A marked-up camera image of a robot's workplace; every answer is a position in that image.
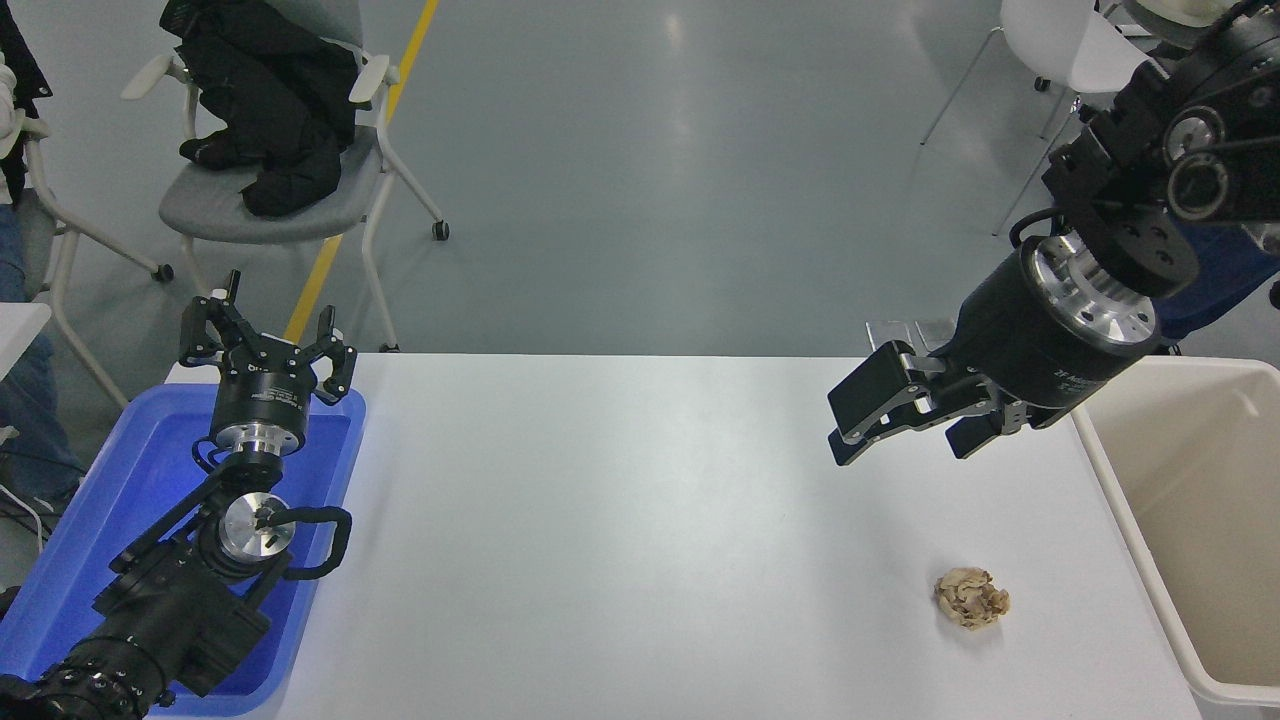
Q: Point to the white shell chair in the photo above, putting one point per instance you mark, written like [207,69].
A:
[1060,40]

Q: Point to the black clothing bundle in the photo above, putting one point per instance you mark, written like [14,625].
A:
[270,90]

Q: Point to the blue plastic tray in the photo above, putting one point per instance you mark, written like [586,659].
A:
[130,470]

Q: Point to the grey seat white frame chair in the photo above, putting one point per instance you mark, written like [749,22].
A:
[200,215]

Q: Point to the large pale plastic bin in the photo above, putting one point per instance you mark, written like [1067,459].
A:
[1200,500]

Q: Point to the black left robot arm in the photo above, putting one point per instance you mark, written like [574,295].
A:
[170,610]

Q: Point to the grey padded chair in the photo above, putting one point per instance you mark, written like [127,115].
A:
[1170,25]

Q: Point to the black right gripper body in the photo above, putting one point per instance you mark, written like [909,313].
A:
[1010,340]

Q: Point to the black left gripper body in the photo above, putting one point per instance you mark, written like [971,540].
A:
[262,392]

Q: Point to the small white table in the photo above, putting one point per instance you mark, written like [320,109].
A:
[18,330]

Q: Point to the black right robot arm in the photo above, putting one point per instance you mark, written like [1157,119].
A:
[1230,90]

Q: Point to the metal floor plate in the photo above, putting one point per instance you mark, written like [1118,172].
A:
[935,332]
[885,332]

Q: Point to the tan paper ball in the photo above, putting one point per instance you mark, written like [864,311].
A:
[972,598]

